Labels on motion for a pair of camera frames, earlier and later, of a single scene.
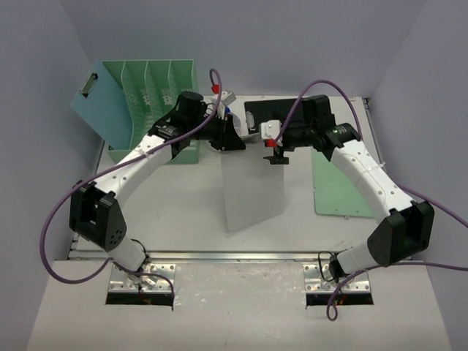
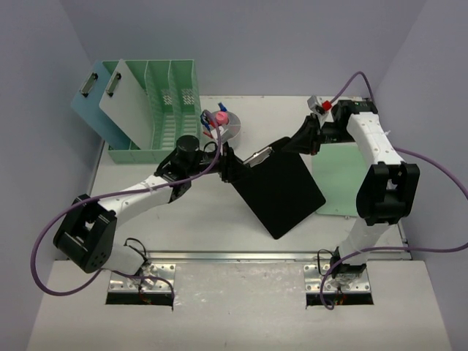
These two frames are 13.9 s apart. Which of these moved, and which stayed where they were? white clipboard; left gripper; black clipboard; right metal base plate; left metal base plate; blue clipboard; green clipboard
Moved: black clipboard; white clipboard; left gripper
Stayed: blue clipboard; left metal base plate; right metal base plate; green clipboard
